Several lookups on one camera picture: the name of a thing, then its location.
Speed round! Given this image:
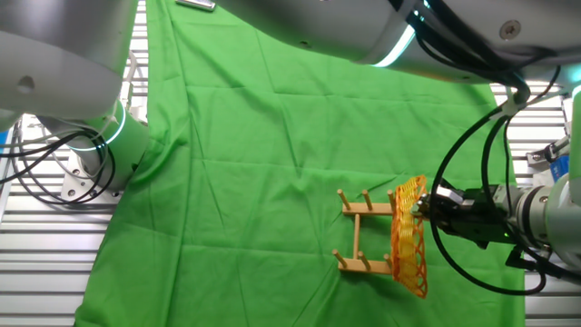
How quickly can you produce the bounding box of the black base cable bundle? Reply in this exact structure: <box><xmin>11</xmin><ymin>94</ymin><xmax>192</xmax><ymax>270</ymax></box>
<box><xmin>0</xmin><ymin>127</ymin><xmax>118</xmax><ymax>205</ymax></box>

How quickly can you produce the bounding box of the thick grey robot cable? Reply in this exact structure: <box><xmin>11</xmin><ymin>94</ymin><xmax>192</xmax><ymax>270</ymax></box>
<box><xmin>118</xmin><ymin>49</ymin><xmax>139</xmax><ymax>111</ymax></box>

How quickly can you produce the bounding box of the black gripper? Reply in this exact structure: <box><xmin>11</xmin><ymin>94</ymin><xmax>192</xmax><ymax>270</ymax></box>
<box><xmin>409</xmin><ymin>183</ymin><xmax>521</xmax><ymax>250</ymax></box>

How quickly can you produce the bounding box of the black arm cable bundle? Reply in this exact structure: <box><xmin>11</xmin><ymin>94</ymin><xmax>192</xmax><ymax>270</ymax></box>
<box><xmin>389</xmin><ymin>0</ymin><xmax>581</xmax><ymax>297</ymax></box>

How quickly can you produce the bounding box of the wooden dish rack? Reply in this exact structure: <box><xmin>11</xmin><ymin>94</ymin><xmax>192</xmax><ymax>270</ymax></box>
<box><xmin>331</xmin><ymin>188</ymin><xmax>397</xmax><ymax>276</ymax></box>

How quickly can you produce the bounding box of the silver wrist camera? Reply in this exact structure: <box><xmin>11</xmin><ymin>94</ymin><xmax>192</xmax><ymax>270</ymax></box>
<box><xmin>435</xmin><ymin>185</ymin><xmax>465</xmax><ymax>206</ymax></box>

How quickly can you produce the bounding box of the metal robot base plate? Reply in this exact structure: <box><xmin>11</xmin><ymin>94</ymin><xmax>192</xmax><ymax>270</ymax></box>
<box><xmin>60</xmin><ymin>148</ymin><xmax>124</xmax><ymax>200</ymax></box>

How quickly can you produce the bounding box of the orange woven plastic dish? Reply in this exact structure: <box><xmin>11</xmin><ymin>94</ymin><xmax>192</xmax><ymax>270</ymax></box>
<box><xmin>389</xmin><ymin>174</ymin><xmax>429</xmax><ymax>300</ymax></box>

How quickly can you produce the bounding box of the green cloth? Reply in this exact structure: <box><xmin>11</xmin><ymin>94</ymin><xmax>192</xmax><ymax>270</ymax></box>
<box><xmin>74</xmin><ymin>0</ymin><xmax>527</xmax><ymax>327</ymax></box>

